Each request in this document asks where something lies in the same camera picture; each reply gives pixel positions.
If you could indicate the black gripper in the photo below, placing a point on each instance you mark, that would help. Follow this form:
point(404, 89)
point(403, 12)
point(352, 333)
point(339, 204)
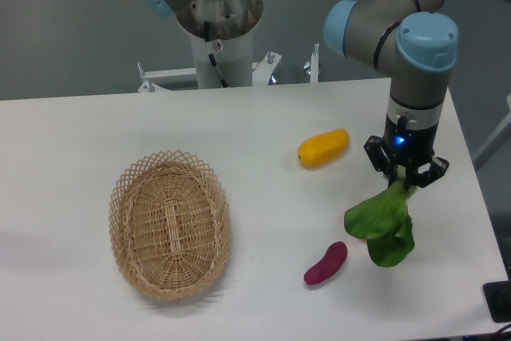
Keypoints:
point(408, 140)

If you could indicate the green leafy vegetable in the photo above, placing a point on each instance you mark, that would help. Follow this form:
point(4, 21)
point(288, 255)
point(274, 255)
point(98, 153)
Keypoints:
point(383, 221)

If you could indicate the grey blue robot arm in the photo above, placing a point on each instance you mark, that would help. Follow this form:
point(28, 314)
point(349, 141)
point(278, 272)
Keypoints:
point(409, 41)

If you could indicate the yellow mango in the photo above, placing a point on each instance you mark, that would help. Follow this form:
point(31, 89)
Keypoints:
point(323, 148)

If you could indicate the purple sweet potato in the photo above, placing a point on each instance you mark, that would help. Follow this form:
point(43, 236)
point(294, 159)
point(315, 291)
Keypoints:
point(331, 262)

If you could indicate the black device at table edge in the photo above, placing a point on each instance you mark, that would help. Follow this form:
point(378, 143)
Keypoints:
point(497, 296)

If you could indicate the woven wicker basket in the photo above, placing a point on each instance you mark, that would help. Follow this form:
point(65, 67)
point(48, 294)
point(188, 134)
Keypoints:
point(169, 225)

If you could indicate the white frame at right edge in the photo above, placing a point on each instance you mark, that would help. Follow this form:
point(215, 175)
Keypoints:
point(496, 138)

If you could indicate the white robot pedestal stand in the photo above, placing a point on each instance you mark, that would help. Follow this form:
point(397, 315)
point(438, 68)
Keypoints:
point(221, 36)

